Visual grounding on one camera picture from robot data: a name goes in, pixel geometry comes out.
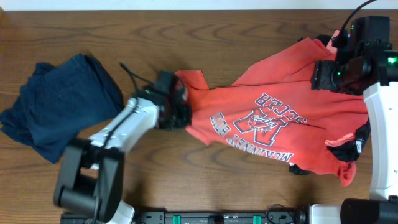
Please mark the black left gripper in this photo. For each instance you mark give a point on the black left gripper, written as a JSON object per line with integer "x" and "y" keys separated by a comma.
{"x": 186, "y": 120}

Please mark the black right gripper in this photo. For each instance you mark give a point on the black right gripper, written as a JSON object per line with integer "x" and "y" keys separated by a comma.
{"x": 321, "y": 78}

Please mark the pink and black jersey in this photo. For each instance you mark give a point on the pink and black jersey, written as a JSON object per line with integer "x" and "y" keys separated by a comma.
{"x": 350, "y": 146}

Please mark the red soccer t-shirt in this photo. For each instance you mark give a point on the red soccer t-shirt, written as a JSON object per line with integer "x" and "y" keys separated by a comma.
{"x": 271, "y": 111}

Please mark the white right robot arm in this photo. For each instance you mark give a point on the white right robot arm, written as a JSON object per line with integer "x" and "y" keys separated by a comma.
{"x": 365, "y": 64}

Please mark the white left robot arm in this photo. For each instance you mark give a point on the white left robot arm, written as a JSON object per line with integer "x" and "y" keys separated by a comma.
{"x": 90, "y": 181}

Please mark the navy blue folded garment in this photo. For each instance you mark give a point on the navy blue folded garment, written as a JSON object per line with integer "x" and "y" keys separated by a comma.
{"x": 57, "y": 102}

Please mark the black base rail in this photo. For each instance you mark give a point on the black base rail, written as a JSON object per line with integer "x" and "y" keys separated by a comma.
{"x": 277, "y": 216}

